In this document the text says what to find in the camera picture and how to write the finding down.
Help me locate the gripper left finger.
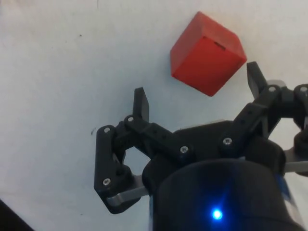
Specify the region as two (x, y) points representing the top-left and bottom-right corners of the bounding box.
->
(93, 87), (196, 215)

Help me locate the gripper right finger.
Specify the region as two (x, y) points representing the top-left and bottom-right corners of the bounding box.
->
(217, 61), (308, 177)

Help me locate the red cube block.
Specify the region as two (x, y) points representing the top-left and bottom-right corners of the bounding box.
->
(170, 11), (248, 98)

